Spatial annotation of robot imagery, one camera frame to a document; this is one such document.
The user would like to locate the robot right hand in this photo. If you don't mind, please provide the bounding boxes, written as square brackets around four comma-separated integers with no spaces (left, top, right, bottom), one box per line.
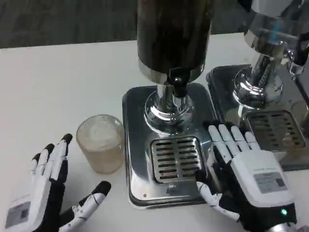
[195,122,297,232]

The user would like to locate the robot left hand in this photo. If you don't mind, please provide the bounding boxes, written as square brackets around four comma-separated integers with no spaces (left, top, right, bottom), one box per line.
[0,133,112,232]

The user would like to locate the clear ribbed glass cup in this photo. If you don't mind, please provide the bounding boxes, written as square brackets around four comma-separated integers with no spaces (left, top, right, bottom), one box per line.
[76,115,126,174]

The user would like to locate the slotted steel drip grid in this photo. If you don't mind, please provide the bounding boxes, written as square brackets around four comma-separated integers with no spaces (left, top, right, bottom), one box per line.
[151,136,202,184]
[242,110,307,152]

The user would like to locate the steel drip tray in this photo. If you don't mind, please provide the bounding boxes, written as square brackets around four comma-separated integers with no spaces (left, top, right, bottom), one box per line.
[122,82,226,210]
[205,64,309,171]

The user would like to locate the black dispenser tap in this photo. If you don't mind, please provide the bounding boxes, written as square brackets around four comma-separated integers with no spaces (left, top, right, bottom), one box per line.
[287,33,309,80]
[168,67,188,107]

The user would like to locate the drink dispenser with clear tank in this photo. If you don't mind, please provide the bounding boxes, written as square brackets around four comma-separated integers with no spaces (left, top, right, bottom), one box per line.
[238,0,309,109]

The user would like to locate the drink dispenser with dark tank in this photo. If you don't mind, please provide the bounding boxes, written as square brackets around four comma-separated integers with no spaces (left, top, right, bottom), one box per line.
[136,0,214,134]

